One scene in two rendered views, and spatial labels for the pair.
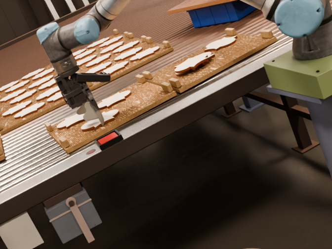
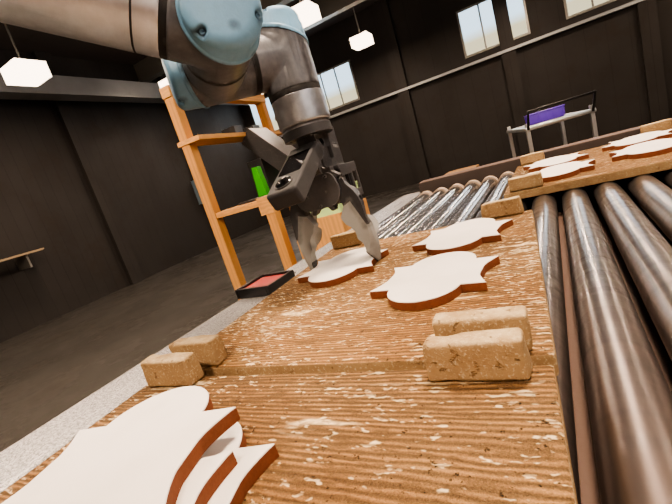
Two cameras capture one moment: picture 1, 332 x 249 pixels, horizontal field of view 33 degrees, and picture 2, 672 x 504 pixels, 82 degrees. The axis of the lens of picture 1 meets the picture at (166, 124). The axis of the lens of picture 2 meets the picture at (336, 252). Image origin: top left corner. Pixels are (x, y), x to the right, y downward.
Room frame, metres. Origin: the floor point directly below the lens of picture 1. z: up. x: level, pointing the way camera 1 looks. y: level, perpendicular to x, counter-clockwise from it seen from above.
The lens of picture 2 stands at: (2.21, -0.21, 1.08)
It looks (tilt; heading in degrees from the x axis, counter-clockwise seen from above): 12 degrees down; 134
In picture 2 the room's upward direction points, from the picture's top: 17 degrees counter-clockwise
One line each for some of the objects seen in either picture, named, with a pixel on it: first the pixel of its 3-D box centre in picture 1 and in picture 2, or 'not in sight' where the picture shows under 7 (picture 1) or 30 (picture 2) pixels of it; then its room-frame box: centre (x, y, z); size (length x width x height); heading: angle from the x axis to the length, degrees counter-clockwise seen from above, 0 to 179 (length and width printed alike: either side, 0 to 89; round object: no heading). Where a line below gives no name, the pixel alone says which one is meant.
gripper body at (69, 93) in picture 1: (73, 87); (321, 169); (1.82, 0.23, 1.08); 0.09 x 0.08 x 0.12; 105
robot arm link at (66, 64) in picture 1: (64, 64); (300, 115); (1.82, 0.22, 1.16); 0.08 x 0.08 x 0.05
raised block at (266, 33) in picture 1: (266, 33); not in sight; (1.96, -0.46, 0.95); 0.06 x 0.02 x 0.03; 16
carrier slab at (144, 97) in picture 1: (108, 112); (386, 279); (1.92, 0.17, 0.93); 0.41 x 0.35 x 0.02; 106
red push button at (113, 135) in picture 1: (108, 140); (266, 284); (1.66, 0.18, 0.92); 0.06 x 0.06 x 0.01; 12
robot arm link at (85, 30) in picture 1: (81, 31); (212, 69); (1.79, 0.12, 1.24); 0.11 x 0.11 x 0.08; 61
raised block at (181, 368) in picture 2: (175, 82); (171, 369); (1.85, -0.08, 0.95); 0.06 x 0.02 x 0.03; 16
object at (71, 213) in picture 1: (72, 213); not in sight; (1.61, 0.37, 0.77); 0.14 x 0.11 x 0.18; 102
